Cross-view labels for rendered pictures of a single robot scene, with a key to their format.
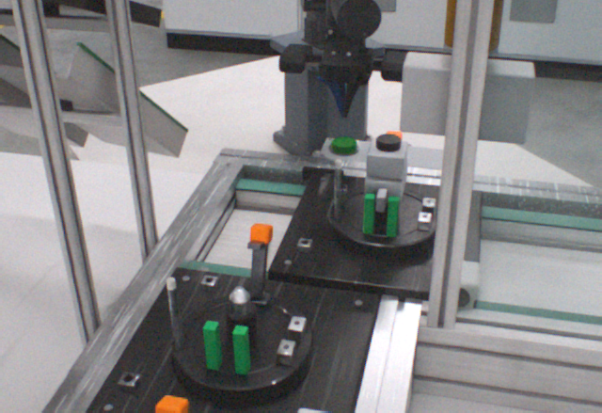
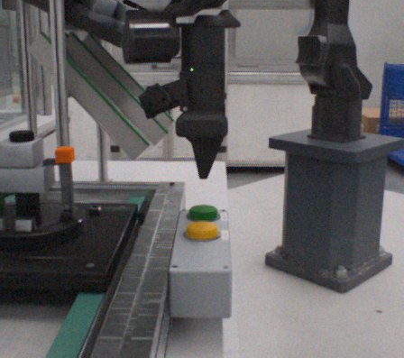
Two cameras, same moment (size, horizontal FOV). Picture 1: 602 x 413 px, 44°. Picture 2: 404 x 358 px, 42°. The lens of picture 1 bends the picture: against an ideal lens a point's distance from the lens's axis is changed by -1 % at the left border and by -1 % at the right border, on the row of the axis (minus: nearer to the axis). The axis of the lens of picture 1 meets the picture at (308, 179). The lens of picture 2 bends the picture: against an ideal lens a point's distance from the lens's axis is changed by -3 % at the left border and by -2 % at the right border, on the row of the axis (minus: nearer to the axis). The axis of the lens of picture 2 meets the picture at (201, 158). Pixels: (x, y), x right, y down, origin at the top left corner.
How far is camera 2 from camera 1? 118 cm
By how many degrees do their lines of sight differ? 74
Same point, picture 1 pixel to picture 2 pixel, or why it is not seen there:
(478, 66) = not seen: outside the picture
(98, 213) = not seen: hidden behind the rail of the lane
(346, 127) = (307, 236)
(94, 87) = (49, 64)
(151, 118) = (104, 112)
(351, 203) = (50, 204)
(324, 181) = (118, 207)
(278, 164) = (160, 197)
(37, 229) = not seen: hidden behind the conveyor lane
